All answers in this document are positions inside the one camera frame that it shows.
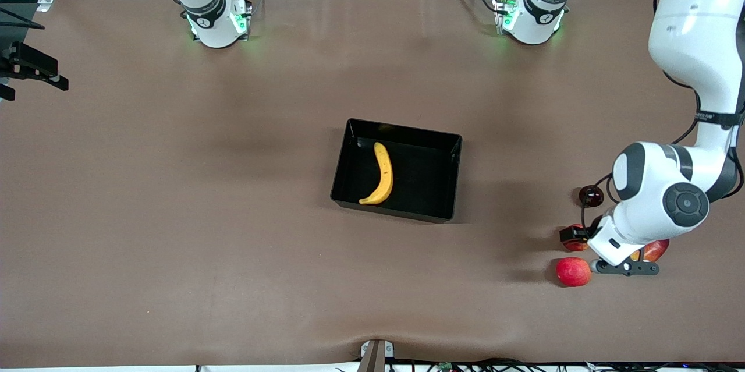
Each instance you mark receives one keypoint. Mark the dark purple plum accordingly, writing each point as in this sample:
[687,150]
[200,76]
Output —
[592,198]

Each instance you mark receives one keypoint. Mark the yellow banana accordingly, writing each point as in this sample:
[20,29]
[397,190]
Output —
[384,177]

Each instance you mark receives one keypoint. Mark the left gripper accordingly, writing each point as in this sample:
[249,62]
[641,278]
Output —
[595,225]

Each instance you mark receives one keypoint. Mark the large red apple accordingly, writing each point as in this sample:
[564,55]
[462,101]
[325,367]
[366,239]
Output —
[573,272]

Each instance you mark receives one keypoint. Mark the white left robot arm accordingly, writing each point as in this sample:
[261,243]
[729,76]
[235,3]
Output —
[692,28]

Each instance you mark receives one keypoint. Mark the large table mat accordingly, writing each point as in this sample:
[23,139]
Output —
[174,215]

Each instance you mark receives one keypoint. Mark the black rectangular plastic box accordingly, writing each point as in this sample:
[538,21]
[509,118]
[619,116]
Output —
[419,186]

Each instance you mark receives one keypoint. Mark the small red yellow apple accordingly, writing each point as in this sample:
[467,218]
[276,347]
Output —
[576,247]

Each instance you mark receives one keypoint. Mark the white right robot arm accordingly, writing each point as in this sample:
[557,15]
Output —
[212,17]

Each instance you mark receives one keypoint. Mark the red yellow mango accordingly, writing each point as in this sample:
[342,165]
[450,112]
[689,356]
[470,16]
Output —
[656,250]

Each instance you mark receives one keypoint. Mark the metal table clamp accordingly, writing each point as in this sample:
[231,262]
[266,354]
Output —
[375,355]

